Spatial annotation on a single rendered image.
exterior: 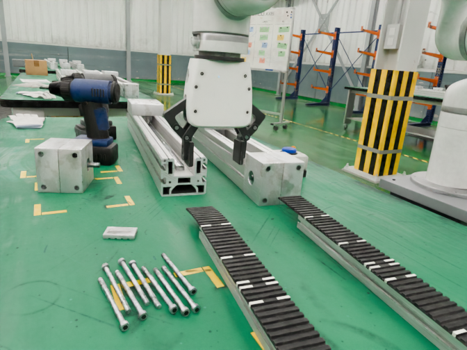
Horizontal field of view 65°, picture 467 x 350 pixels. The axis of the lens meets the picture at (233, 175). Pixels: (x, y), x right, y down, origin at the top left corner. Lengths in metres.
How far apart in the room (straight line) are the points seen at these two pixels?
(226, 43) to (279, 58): 5.88
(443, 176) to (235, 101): 0.62
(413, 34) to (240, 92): 3.56
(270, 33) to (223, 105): 6.03
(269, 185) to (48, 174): 0.46
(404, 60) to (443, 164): 3.04
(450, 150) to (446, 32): 0.27
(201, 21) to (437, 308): 0.47
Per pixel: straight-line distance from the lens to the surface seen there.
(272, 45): 6.52
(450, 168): 1.01
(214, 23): 0.54
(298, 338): 0.40
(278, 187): 0.78
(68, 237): 0.65
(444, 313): 0.50
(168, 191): 0.81
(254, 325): 0.44
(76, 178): 0.83
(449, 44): 1.03
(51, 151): 0.83
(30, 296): 0.53
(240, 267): 0.49
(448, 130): 1.01
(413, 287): 0.53
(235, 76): 0.56
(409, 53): 4.06
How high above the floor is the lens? 1.07
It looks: 17 degrees down
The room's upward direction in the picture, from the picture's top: 4 degrees clockwise
